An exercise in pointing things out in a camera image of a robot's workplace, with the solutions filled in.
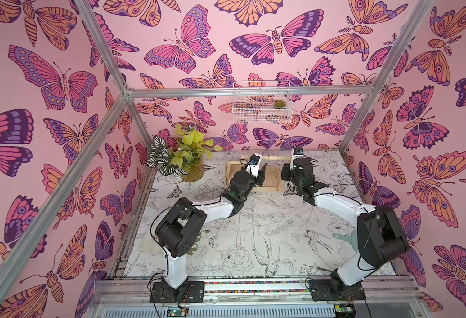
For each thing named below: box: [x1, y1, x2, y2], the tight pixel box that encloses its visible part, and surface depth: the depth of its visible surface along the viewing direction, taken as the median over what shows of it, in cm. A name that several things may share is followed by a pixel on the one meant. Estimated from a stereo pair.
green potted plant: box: [145, 123, 224, 183], surface depth 93 cm
